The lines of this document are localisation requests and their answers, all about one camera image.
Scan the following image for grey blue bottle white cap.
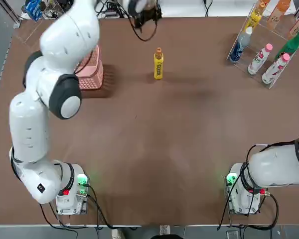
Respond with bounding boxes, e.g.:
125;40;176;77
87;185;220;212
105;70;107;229
229;26;254;63

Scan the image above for yellow drink bottle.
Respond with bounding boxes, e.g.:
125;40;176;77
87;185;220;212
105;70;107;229
153;46;165;81

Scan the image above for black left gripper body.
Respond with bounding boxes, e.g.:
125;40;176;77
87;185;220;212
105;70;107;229
135;1;163;28

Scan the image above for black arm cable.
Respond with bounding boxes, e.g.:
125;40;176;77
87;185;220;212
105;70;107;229
240;138;299;190
128;9;158;42

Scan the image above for black base cable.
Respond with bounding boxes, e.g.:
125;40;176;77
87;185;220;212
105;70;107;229
86;183;115;230
249;193;280;230

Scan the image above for person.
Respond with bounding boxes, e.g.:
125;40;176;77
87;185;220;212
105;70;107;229
111;225;185;239

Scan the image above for yellow tea bottle orange cap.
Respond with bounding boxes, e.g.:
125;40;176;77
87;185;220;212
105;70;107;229
243;0;269;30

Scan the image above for blue tissue pack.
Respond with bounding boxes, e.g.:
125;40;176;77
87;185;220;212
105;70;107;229
24;0;44;21

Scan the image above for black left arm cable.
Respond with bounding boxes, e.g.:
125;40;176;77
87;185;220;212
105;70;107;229
128;9;158;42

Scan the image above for green bottle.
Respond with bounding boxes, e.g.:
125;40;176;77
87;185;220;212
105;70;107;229
274;26;299;60

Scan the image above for black left base cable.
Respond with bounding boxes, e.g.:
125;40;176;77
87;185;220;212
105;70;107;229
86;183;115;230

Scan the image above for pink plastic basket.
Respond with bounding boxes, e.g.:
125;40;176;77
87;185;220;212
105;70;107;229
74;44;105;91

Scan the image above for clear acrylic drinks tray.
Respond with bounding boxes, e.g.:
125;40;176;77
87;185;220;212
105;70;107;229
226;3;299;90

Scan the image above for black right base cable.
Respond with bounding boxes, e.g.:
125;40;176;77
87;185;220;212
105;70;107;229
249;193;280;230

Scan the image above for clear acrylic stepped shelf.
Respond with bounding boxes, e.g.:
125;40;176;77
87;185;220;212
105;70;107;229
11;0;65;53

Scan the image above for white bottle pink cap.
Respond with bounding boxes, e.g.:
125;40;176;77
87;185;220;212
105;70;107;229
261;53;291;84
247;43;274;76

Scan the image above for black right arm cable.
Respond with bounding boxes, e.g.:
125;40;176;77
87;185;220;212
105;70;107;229
240;138;299;190

